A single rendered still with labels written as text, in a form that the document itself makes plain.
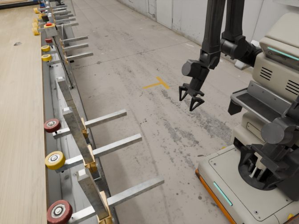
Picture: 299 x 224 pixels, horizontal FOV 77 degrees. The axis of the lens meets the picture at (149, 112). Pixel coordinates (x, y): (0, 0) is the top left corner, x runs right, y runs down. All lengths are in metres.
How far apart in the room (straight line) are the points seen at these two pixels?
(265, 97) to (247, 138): 0.27
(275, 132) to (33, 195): 0.85
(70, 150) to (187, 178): 1.04
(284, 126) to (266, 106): 0.40
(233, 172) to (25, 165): 1.34
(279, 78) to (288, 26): 0.20
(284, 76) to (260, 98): 0.15
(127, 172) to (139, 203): 0.32
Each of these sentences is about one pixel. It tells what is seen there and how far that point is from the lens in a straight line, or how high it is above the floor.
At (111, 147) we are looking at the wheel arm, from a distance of 0.98.
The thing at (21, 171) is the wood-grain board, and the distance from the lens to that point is 1.01.
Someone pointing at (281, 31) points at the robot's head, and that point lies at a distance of 0.87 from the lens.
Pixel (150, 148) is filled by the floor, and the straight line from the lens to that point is 2.03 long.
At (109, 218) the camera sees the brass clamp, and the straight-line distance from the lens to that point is 0.84.
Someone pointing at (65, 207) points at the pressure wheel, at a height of 0.91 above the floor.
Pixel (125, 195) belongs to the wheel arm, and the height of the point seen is 0.82.
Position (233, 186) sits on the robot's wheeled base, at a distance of 1.56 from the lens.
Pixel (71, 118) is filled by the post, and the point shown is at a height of 1.13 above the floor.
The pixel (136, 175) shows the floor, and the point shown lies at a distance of 1.86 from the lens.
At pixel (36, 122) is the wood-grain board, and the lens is 1.21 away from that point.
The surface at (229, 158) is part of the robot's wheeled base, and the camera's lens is 1.69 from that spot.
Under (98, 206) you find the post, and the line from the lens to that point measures 0.75.
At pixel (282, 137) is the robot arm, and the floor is 1.21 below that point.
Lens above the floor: 1.59
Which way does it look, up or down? 40 degrees down
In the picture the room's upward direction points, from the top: 4 degrees counter-clockwise
